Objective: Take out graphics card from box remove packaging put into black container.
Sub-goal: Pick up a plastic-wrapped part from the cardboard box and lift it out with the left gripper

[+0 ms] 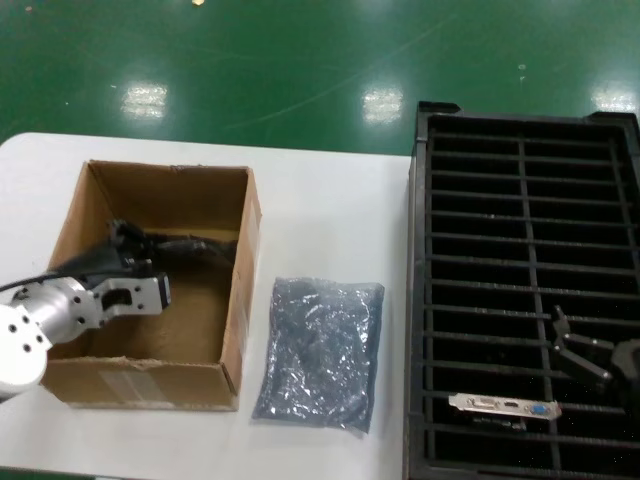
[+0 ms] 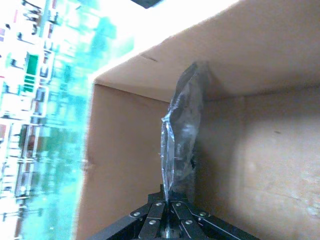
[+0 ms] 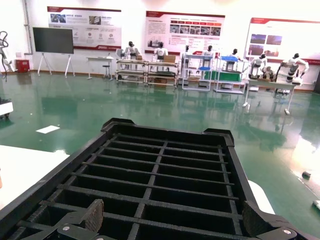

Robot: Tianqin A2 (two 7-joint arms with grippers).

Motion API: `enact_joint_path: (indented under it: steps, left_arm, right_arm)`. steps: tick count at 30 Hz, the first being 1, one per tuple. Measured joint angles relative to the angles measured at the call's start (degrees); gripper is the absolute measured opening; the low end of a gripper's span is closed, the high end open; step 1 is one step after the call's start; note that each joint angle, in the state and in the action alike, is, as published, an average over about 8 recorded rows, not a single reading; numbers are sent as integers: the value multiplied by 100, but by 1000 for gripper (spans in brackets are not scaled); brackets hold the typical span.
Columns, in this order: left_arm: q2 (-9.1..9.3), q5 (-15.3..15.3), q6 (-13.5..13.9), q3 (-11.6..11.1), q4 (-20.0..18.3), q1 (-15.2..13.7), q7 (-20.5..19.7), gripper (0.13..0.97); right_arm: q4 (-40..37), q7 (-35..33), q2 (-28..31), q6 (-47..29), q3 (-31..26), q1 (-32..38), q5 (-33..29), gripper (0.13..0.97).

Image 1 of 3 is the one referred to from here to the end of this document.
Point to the brown cardboard box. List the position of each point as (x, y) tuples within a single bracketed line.
[(70, 240)]

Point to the flat empty antistatic bag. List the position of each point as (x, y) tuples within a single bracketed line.
[(320, 350)]

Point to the black slotted plastic container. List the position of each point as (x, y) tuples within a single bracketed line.
[(500, 120)]

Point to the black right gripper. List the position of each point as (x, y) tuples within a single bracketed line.
[(630, 365)]

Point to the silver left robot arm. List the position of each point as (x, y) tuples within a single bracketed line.
[(30, 330)]

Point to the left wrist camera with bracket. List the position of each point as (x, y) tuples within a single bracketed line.
[(135, 297)]

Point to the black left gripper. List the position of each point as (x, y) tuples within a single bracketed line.
[(107, 262)]

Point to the graphics card with metal bracket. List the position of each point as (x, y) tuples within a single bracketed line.
[(470, 402)]

